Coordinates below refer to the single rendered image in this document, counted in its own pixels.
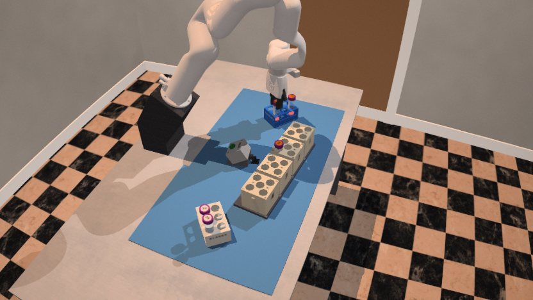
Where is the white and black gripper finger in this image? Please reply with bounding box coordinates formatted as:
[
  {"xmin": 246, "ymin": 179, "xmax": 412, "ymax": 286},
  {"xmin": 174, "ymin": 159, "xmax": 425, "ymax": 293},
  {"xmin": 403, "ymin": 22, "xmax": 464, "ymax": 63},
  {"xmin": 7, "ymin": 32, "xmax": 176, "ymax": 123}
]
[
  {"xmin": 276, "ymin": 89, "xmax": 287, "ymax": 110},
  {"xmin": 270, "ymin": 93, "xmax": 277, "ymax": 105}
]

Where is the blue bench mat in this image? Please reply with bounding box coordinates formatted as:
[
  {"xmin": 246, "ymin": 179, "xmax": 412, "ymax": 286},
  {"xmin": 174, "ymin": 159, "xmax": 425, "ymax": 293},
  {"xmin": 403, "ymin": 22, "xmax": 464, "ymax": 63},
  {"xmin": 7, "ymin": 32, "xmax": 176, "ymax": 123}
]
[{"xmin": 128, "ymin": 88, "xmax": 345, "ymax": 295}]

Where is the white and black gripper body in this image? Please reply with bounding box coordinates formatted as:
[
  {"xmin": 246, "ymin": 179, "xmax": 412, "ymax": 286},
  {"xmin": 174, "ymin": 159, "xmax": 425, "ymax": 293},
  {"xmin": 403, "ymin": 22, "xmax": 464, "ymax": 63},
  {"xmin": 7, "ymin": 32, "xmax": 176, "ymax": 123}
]
[{"xmin": 266, "ymin": 71, "xmax": 288, "ymax": 98}]

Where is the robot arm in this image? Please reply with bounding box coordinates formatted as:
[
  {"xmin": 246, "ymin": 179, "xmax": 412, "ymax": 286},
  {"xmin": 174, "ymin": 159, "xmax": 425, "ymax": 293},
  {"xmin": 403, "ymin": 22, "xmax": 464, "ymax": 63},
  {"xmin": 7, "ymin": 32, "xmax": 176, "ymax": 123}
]
[{"xmin": 159, "ymin": 0, "xmax": 306, "ymax": 108}]

